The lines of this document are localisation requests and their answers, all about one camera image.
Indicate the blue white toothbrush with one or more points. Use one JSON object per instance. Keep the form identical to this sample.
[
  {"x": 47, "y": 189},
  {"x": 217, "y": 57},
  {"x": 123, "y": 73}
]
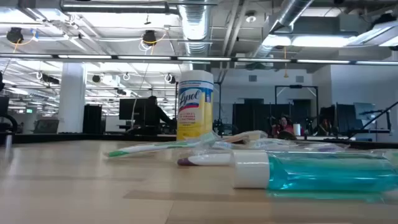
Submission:
[{"x": 224, "y": 145}]

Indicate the tan toothbrush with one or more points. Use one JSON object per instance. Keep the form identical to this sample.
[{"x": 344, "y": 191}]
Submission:
[{"x": 247, "y": 137}]

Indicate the blue mouthwash bottle white cap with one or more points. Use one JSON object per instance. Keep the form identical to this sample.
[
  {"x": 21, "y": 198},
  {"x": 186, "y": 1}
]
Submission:
[{"x": 326, "y": 171}]

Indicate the yellow Lysol wipes canister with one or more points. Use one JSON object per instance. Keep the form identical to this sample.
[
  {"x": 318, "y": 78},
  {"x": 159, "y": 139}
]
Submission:
[{"x": 194, "y": 118}]

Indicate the person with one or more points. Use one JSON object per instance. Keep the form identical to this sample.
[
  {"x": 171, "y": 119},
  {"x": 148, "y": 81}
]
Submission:
[
  {"x": 283, "y": 124},
  {"x": 325, "y": 126},
  {"x": 154, "y": 115}
]

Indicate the purple white wrapped toothbrush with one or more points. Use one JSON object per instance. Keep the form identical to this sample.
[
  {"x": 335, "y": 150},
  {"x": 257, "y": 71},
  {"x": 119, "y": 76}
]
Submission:
[{"x": 205, "y": 159}]

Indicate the black room divider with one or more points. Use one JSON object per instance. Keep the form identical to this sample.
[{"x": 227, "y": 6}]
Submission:
[{"x": 252, "y": 119}]

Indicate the black computer monitor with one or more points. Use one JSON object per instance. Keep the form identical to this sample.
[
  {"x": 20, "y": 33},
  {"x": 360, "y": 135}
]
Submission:
[
  {"x": 345, "y": 116},
  {"x": 3, "y": 105},
  {"x": 130, "y": 109}
]

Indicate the black crossbar with light strips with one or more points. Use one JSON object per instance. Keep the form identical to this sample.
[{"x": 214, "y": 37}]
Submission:
[{"x": 143, "y": 57}]

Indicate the black ceiling speaker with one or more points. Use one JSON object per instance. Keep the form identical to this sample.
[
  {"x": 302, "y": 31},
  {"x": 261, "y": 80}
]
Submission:
[
  {"x": 149, "y": 37},
  {"x": 14, "y": 35}
]

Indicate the white paper roll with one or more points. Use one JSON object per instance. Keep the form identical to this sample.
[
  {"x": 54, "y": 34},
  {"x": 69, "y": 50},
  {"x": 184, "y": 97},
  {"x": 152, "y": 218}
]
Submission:
[{"x": 297, "y": 129}]

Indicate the black ribbed cabinet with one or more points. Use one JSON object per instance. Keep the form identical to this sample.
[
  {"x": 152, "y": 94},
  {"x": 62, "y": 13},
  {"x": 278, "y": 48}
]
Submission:
[{"x": 92, "y": 119}]

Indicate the white ceiling smoke detector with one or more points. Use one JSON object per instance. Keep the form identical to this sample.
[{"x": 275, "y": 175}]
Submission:
[{"x": 250, "y": 18}]

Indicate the white round pillar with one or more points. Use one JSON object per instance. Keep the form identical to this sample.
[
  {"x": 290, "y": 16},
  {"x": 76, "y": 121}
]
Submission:
[{"x": 71, "y": 99}]

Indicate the grey computer monitor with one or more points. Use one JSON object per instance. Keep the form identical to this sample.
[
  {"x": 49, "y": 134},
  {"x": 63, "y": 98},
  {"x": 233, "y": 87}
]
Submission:
[{"x": 364, "y": 110}]

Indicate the green exit sign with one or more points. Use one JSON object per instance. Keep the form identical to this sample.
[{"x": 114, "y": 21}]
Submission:
[{"x": 29, "y": 110}]

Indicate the grey wall vent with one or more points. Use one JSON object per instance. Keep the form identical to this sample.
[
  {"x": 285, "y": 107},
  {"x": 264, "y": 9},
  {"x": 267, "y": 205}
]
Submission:
[
  {"x": 299, "y": 79},
  {"x": 252, "y": 78}
]

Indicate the silver ventilation duct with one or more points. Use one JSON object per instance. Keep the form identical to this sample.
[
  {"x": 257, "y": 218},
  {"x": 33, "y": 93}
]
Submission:
[
  {"x": 292, "y": 12},
  {"x": 195, "y": 28}
]

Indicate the black gantry frame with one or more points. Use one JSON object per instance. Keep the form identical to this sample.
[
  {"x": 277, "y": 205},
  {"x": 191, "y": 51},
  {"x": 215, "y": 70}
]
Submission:
[{"x": 295, "y": 86}]

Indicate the black table frame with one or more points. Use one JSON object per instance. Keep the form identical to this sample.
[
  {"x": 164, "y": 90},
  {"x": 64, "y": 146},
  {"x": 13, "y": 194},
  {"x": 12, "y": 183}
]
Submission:
[{"x": 77, "y": 137}]

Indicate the silver metal post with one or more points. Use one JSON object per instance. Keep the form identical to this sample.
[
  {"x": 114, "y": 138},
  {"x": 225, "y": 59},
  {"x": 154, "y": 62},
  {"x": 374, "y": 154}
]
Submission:
[{"x": 8, "y": 142}]

